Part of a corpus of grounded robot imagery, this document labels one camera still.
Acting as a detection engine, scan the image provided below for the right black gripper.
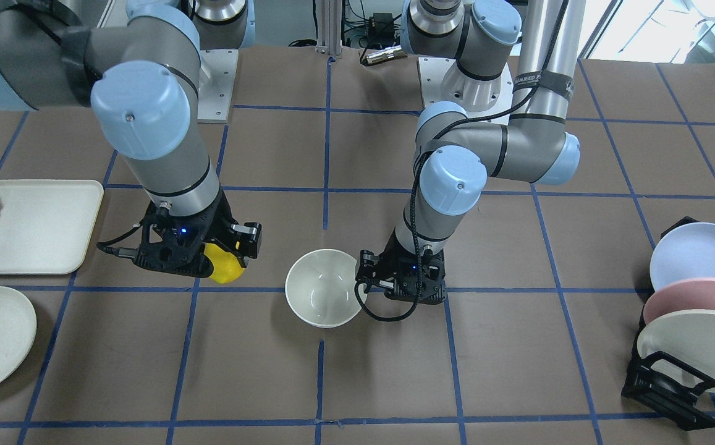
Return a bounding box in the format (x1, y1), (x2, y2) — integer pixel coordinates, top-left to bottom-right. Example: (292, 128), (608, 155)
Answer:
(132, 192), (261, 277)

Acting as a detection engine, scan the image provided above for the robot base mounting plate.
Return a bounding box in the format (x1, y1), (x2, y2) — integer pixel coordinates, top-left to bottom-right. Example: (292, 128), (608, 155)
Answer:
(418, 57), (513, 117)

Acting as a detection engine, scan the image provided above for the black dish rack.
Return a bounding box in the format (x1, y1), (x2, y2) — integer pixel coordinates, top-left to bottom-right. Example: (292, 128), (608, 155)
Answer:
(621, 216), (715, 431)

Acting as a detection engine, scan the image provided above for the cream ceramic bowl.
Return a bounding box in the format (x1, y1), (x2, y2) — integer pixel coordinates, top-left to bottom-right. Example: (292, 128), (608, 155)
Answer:
(286, 250), (361, 328)

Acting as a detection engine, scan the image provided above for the pink plate in rack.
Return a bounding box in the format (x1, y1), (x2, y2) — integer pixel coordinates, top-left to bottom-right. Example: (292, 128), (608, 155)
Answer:
(643, 277), (715, 323)

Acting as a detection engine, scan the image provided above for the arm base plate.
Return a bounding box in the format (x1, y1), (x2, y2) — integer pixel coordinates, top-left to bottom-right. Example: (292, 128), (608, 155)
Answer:
(197, 49), (239, 124)

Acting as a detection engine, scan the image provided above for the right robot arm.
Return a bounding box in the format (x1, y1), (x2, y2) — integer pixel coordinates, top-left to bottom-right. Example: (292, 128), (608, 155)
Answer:
(0, 1), (261, 282)

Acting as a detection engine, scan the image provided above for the white rectangular tray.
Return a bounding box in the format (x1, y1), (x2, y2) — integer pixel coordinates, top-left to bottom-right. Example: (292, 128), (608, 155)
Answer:
(0, 179), (104, 275)

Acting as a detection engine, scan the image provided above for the aluminium frame post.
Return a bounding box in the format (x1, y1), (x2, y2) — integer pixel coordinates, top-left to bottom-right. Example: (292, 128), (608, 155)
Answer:
(313, 0), (345, 60)

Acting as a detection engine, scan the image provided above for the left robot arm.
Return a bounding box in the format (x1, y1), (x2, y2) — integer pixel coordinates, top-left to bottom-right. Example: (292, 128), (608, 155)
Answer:
(355, 1), (586, 305)

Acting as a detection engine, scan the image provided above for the lavender plate in rack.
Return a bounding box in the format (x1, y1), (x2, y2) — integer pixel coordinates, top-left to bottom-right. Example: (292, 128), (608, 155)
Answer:
(649, 222), (715, 290)

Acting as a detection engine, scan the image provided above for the cream plate in rack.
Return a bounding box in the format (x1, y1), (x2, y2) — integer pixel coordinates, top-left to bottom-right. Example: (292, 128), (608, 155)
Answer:
(636, 310), (715, 392)

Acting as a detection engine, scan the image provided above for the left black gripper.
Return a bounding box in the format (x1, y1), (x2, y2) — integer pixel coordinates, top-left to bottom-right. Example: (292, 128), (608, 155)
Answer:
(355, 248), (447, 305)

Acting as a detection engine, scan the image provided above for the yellow lemon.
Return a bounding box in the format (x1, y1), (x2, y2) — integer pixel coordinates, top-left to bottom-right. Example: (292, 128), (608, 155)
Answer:
(203, 243), (246, 284)

